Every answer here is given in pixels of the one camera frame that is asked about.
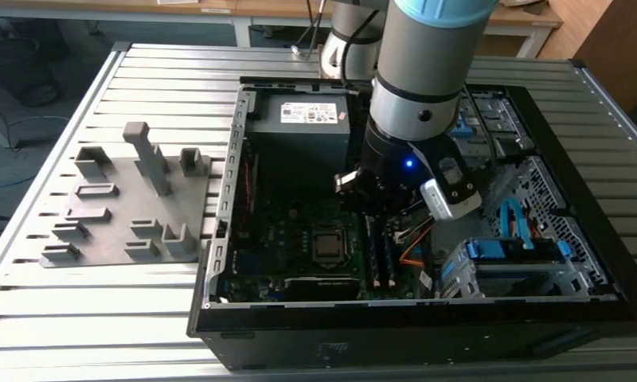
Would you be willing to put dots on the brown wooden cabinet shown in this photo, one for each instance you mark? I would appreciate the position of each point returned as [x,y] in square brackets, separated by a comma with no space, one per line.
[616,51]

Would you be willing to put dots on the grey parts rack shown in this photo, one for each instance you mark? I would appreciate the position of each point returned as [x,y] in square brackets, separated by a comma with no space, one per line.
[132,199]

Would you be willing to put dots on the grey metal disk bay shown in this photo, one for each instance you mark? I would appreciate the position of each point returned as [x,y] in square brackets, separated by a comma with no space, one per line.
[509,115]
[520,278]

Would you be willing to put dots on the silver CPU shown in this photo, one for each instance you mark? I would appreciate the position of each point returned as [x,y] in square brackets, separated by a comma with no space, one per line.
[326,244]

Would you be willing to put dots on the wooden desk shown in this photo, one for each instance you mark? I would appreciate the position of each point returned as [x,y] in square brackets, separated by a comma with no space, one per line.
[514,20]

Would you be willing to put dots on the black CPU socket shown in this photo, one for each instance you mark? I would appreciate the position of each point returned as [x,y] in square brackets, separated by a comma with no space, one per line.
[329,263]

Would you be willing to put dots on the green motherboard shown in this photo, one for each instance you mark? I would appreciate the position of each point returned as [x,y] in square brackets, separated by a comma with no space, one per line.
[276,238]

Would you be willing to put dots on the black graphics card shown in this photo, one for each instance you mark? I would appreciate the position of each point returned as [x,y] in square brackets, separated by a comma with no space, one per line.
[324,287]

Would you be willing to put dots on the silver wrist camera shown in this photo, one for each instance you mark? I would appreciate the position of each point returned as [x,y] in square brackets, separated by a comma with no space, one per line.
[440,205]

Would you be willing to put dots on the blue disk carrier with disk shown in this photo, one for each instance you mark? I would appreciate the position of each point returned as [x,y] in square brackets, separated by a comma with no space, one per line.
[485,250]

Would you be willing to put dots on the black PC case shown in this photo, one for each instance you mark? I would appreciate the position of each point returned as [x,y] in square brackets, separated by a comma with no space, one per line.
[402,342]

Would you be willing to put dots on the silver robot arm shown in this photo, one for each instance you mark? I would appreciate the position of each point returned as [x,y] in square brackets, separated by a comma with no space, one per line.
[424,59]

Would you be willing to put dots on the grey power supply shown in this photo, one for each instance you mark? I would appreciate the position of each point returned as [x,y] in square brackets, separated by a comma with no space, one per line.
[302,115]

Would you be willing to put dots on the black camera bracket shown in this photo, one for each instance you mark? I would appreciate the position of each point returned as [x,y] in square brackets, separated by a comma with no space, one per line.
[445,151]

